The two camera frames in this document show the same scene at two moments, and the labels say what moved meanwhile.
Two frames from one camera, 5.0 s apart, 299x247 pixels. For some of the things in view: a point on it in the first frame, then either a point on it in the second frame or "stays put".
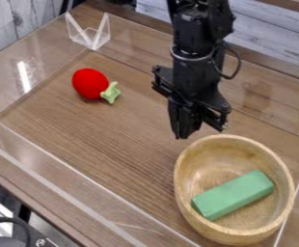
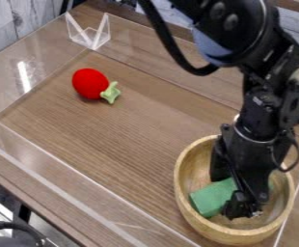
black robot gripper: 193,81 → 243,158
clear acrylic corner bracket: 89,38 stays put
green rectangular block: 233,194 stays put
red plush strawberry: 92,84 stays put
